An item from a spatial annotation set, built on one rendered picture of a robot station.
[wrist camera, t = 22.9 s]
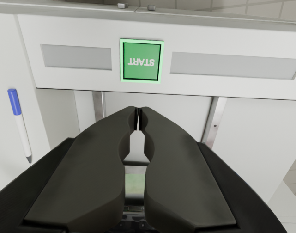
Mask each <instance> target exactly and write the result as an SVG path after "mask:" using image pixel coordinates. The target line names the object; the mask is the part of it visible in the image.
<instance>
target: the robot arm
mask: <svg viewBox="0 0 296 233"><path fill-rule="evenodd" d="M138 120H139V131H141V132H142V133H143V134H144V136H145V142H144V155H145V156H146V157H147V158H148V160H149V162H150V163H149V165H148V166H147V167H146V171H145V189H144V210H145V220H146V222H147V223H148V224H149V225H150V226H151V227H153V228H154V229H156V230H158V231H159V232H161V233H287V231H286V229H285V228H284V226H283V225H282V223H281V222H280V221H279V219H278V218H277V217H276V215H275V214H274V213H273V211H272V210H271V209H270V208H269V206H268V205H267V204H266V203H265V202H264V200H263V199H262V198H261V197H260V196H259V195H258V194H257V193H256V192H255V190H254V189H253V188H252V187H251V186H250V185H249V184H248V183H247V182H245V181H244V180H243V179H242V178H241V177H240V176H239V175H238V174H237V173H236V172H235V171H234V170H233V169H232V168H231V167H230V166H229V165H227V164H226V163H225V162H224V161H223V160H222V159H221V158H220V157H219V156H218V155H217V154H216V153H215V152H214V151H213V150H212V149H211V148H209V147H208V146H207V145H206V144H205V143H204V142H197V141H196V140H195V139H194V138H193V137H192V136H191V135H190V134H189V133H188V132H187V131H185V130H184V129H183V128H182V127H180V126H179V125H178V124H176V123H175V122H173V121H171V120H169V119H168V118H166V117H165V116H163V115H161V114H160V113H158V112H156V111H155V110H153V109H151V108H150V107H147V106H145V107H141V108H138V107H135V106H128V107H126V108H124V109H122V110H120V111H118V112H116V113H114V114H111V115H109V116H107V117H105V118H103V119H101V120H99V121H97V122H96V123H94V124H92V125H91V126H89V127H88V128H87V129H85V130H84V131H83V132H81V133H80V134H79V135H78V136H76V137H75V138H72V137H67V138H66V139H65V140H64V141H63V142H61V143H60V144H59V145H57V146H56V147H55V148H54V149H52V150H51V151H50V152H48V153H47V154H46V155H44V156H43V157H42V158H40V159H39V160H38V161H37V162H36V163H34V164H33V165H32V166H30V167H29V168H28V169H26V170H25V171H24V172H23V173H21V174H20V175H19V176H17V177H16V178H15V179H14V180H12V181H11V182H10V183H9V184H8V185H7V186H5V187H4V188H3V189H2V190H1V191H0V233H103V232H105V231H107V230H109V229H110V228H112V227H114V226H115V225H117V224H118V223H119V222H120V221H121V219H122V216H123V209H124V202H125V166H124V165H123V163H122V162H123V160H124V159H125V158H126V157H127V156H128V155H129V153H130V135H131V134H132V133H133V132H134V131H135V130H136V131H137V124H138Z"/></svg>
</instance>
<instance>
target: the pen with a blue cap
mask: <svg viewBox="0 0 296 233"><path fill-rule="evenodd" d="M7 93H8V96H9V99H10V103H11V107H12V111H13V114H14V118H15V121H16V125H17V128H18V133H19V136H20V140H21V143H22V147H23V150H24V154H25V157H26V158H27V160H28V162H29V163H30V164H31V158H32V153H31V149H30V145H29V141H28V137H27V133H26V129H25V125H24V121H23V117H22V113H21V109H20V105H19V101H18V97H17V92H16V90H15V89H8V90H7Z"/></svg>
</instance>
